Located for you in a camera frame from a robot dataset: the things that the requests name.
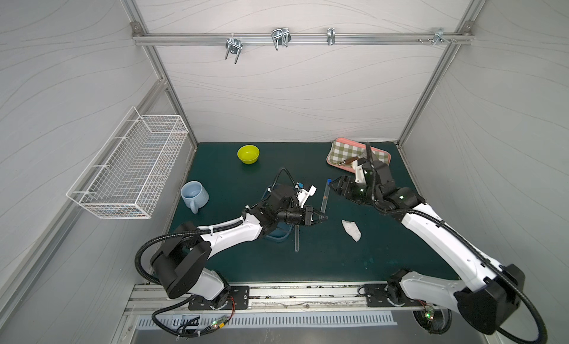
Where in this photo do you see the metal U-bolt hook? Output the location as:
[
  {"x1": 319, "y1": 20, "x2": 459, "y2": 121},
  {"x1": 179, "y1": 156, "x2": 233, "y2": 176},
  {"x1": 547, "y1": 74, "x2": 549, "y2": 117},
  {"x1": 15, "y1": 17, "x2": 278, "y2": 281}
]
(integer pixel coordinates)
[{"x1": 225, "y1": 37, "x2": 243, "y2": 64}]

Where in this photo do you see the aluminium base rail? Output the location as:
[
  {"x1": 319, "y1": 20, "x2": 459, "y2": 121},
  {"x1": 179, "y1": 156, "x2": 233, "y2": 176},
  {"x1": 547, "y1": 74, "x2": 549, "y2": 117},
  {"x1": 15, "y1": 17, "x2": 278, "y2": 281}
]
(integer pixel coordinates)
[{"x1": 128, "y1": 279, "x2": 463, "y2": 311}]

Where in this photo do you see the pink tray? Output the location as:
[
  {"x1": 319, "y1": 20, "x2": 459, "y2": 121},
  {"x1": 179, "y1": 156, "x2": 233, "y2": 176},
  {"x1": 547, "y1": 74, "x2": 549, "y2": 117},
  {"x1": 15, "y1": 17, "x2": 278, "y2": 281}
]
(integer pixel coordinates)
[{"x1": 325, "y1": 137, "x2": 393, "y2": 174}]

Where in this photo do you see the aluminium top rail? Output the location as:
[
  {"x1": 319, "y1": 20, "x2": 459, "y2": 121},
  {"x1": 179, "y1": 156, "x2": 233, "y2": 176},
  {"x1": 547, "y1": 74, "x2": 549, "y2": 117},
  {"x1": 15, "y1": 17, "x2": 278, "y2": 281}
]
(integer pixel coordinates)
[{"x1": 133, "y1": 31, "x2": 475, "y2": 46}]

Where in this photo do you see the uncapped clear test tube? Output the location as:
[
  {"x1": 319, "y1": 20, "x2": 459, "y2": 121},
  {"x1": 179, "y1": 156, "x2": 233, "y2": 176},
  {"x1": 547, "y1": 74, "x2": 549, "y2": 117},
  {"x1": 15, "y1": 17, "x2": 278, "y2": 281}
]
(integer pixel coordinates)
[{"x1": 294, "y1": 225, "x2": 300, "y2": 253}]

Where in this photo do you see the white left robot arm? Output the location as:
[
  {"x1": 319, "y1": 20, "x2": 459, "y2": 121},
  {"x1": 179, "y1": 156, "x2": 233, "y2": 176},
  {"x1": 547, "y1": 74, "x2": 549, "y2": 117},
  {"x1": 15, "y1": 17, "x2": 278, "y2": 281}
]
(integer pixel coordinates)
[{"x1": 134, "y1": 180, "x2": 327, "y2": 308}]

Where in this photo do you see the spatula with wooden handle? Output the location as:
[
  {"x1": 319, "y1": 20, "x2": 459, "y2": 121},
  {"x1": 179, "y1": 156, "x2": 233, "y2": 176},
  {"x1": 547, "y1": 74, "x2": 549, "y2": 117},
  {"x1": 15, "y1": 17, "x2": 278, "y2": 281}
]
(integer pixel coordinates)
[{"x1": 338, "y1": 156, "x2": 359, "y2": 166}]

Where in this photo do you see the white wire basket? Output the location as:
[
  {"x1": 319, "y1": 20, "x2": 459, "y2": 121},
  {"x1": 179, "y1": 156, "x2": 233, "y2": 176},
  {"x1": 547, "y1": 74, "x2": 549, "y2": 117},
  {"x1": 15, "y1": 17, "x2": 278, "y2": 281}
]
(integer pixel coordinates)
[{"x1": 66, "y1": 106, "x2": 188, "y2": 220}]

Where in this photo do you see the light blue ribbed mug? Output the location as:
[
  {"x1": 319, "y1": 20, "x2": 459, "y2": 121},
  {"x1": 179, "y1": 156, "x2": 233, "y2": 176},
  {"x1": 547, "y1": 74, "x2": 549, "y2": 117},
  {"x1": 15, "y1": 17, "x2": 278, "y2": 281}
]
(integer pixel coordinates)
[{"x1": 180, "y1": 181, "x2": 210, "y2": 215}]

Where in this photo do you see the green checkered cloth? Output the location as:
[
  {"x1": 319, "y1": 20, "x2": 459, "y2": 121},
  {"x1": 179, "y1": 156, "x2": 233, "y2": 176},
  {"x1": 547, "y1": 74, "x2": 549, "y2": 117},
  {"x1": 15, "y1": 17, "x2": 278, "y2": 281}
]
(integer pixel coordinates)
[{"x1": 327, "y1": 140, "x2": 391, "y2": 169}]

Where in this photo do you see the metal clamp hook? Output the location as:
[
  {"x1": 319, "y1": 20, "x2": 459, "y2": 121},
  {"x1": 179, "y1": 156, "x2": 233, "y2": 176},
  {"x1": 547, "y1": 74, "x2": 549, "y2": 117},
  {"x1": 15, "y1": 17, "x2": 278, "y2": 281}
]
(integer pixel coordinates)
[{"x1": 271, "y1": 28, "x2": 291, "y2": 51}]

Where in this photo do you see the metal bracket hook right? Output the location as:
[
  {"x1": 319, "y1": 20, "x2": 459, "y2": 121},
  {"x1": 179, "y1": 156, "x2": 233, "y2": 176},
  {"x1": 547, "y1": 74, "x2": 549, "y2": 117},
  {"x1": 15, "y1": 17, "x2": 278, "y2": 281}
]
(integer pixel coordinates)
[{"x1": 417, "y1": 28, "x2": 457, "y2": 46}]

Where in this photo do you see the white slotted cable duct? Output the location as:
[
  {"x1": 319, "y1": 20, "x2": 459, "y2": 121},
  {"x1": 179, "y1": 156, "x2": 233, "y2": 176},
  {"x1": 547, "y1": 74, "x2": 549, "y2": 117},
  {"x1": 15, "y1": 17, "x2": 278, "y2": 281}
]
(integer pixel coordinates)
[{"x1": 157, "y1": 311, "x2": 397, "y2": 329}]

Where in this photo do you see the yellow-green plastic bowl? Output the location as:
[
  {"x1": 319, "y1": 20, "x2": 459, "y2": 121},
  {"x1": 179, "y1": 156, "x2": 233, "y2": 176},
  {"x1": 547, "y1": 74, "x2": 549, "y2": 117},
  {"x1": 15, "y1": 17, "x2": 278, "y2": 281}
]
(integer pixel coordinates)
[{"x1": 237, "y1": 145, "x2": 260, "y2": 165}]

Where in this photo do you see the blue translucent plastic container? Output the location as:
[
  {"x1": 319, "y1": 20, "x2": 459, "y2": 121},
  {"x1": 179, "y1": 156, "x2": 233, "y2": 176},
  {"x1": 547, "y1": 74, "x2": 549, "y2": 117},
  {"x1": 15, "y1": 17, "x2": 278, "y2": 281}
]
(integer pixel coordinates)
[{"x1": 260, "y1": 186, "x2": 293, "y2": 243}]

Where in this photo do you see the test tube with blue cap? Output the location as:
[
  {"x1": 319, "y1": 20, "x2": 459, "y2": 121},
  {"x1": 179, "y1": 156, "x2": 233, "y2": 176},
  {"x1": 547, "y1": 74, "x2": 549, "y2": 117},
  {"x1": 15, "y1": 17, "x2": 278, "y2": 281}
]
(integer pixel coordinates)
[{"x1": 320, "y1": 179, "x2": 332, "y2": 214}]

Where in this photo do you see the small metal ring hook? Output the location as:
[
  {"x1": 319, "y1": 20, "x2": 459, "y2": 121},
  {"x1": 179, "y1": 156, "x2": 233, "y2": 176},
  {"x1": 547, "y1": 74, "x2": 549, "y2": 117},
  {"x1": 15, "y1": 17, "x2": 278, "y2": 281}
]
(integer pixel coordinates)
[{"x1": 327, "y1": 28, "x2": 336, "y2": 46}]

